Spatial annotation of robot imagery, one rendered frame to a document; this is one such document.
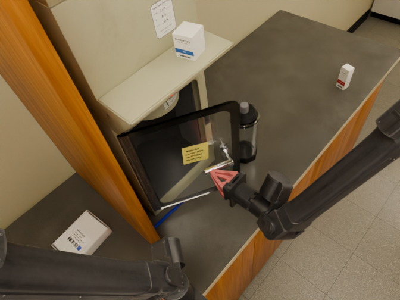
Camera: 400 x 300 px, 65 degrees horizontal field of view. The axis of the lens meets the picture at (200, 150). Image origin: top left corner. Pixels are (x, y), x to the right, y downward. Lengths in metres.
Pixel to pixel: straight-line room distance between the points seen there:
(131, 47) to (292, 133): 0.81
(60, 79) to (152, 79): 0.23
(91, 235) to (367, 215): 1.72
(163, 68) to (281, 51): 1.07
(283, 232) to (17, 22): 0.62
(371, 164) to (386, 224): 1.69
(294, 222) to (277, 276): 1.31
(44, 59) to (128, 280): 0.35
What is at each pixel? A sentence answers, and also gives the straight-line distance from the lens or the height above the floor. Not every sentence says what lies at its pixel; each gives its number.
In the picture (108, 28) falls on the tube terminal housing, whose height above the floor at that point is 1.63.
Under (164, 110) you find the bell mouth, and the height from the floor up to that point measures 1.33.
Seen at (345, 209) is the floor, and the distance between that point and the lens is 2.28.
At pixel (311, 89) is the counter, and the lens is 1.52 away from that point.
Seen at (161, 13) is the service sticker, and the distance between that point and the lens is 0.74.
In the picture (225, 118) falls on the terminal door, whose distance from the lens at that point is 0.82.
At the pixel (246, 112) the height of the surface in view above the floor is 1.18.
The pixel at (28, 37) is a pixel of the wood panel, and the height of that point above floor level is 1.73.
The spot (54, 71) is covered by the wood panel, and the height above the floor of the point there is 1.67.
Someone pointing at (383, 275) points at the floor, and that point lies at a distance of 2.18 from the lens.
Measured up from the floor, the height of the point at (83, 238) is 0.98.
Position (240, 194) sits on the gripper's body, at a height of 1.22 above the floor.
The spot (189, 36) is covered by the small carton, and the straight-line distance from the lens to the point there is 0.70.
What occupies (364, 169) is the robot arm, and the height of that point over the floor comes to 1.44.
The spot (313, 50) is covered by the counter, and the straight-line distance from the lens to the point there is 1.74.
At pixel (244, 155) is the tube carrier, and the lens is 1.18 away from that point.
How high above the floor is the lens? 1.95
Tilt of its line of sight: 52 degrees down
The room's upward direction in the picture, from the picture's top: 10 degrees counter-clockwise
